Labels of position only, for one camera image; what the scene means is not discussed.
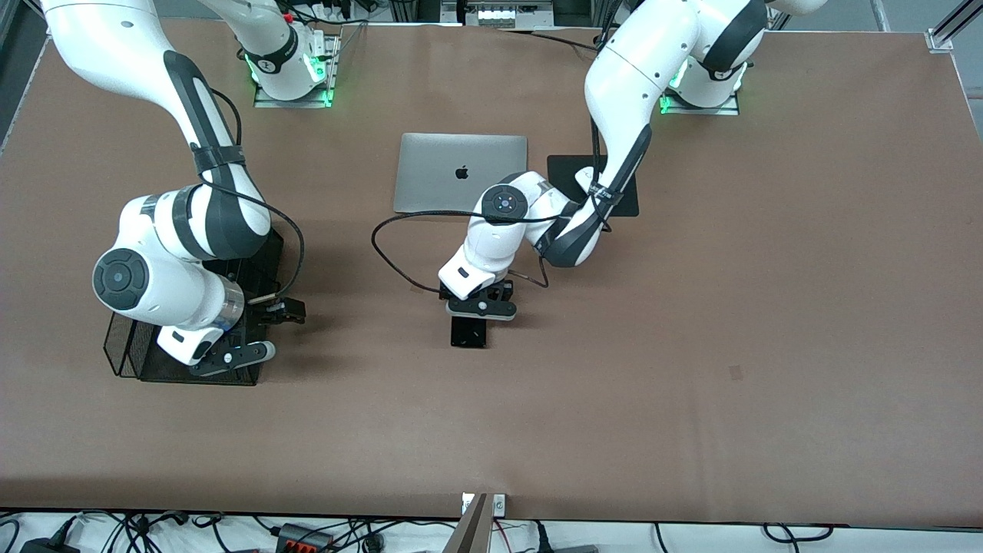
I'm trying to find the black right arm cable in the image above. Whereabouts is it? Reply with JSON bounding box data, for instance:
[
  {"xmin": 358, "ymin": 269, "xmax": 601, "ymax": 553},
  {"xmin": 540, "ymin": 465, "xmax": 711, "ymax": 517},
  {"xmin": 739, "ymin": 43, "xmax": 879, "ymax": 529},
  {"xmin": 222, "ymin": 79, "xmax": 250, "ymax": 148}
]
[{"xmin": 200, "ymin": 88, "xmax": 306, "ymax": 302}]

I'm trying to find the aluminium frame profile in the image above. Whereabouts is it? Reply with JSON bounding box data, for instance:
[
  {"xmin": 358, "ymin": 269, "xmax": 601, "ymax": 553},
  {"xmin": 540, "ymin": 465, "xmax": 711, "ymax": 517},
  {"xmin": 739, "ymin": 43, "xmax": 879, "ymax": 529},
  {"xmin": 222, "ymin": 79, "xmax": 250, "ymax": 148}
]
[{"xmin": 925, "ymin": 0, "xmax": 983, "ymax": 53}]

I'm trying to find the black mouse pad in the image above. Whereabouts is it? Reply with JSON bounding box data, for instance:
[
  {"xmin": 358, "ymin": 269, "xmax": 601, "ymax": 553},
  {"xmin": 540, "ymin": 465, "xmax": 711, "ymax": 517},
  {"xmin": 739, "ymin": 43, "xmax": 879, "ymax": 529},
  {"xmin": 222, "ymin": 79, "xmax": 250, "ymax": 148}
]
[{"xmin": 547, "ymin": 154, "xmax": 640, "ymax": 217}]

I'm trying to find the aluminium profile bar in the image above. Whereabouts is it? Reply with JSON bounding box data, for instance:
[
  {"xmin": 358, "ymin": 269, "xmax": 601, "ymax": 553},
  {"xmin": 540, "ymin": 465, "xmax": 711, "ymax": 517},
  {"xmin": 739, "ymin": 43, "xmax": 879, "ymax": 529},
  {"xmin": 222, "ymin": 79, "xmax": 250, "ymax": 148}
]
[{"xmin": 443, "ymin": 493, "xmax": 492, "ymax": 553}]

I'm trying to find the black hub with orange ports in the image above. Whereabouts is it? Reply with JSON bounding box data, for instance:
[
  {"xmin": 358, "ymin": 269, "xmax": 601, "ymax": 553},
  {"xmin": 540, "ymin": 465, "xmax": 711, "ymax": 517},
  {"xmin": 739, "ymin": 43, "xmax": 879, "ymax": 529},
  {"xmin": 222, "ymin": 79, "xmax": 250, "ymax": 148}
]
[{"xmin": 276, "ymin": 522, "xmax": 336, "ymax": 553}]

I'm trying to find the black looped floor cable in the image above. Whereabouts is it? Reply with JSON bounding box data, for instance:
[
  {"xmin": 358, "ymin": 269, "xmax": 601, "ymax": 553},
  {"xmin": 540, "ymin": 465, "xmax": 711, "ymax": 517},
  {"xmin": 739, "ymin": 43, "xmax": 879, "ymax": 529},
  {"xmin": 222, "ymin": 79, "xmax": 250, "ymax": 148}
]
[{"xmin": 763, "ymin": 522, "xmax": 836, "ymax": 543}]

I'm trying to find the black braided table cable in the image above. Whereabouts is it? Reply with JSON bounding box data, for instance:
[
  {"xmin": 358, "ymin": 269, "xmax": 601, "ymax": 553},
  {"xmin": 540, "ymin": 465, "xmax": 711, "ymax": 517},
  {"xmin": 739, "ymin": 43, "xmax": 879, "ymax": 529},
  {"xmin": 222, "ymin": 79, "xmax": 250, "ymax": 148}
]
[{"xmin": 495, "ymin": 28, "xmax": 604, "ymax": 53}]

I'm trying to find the silver closed laptop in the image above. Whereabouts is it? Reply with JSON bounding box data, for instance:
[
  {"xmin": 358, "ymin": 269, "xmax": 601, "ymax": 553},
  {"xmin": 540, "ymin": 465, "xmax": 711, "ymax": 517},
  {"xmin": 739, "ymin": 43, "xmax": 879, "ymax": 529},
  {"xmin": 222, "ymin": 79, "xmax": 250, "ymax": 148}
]
[{"xmin": 393, "ymin": 133, "xmax": 528, "ymax": 217}]

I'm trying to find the grey device with white connectors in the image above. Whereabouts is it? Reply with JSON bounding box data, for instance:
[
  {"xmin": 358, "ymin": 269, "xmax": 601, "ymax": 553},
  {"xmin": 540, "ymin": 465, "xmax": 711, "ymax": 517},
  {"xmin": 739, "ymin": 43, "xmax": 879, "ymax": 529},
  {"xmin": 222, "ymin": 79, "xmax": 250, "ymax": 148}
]
[{"xmin": 442, "ymin": 0, "xmax": 554, "ymax": 28}]

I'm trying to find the black slab smartphone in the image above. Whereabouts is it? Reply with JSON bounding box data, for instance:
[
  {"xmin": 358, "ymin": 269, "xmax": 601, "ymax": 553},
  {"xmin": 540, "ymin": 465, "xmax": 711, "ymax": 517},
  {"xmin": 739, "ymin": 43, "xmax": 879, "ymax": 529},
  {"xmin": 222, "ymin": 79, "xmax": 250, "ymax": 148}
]
[{"xmin": 450, "ymin": 313, "xmax": 489, "ymax": 349}]

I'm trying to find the white power strip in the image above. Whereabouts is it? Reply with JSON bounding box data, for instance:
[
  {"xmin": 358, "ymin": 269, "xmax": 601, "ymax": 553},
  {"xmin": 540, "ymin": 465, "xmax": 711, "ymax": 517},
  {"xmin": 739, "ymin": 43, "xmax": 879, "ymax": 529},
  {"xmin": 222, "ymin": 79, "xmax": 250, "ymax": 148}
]
[{"xmin": 292, "ymin": 0, "xmax": 369, "ymax": 22}]

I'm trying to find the black mesh two-tier tray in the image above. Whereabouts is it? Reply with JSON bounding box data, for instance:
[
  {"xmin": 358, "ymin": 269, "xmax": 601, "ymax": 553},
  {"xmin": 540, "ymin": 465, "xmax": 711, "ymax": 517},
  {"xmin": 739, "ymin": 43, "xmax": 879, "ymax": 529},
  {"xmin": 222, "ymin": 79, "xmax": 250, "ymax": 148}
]
[{"xmin": 103, "ymin": 227, "xmax": 284, "ymax": 387}]

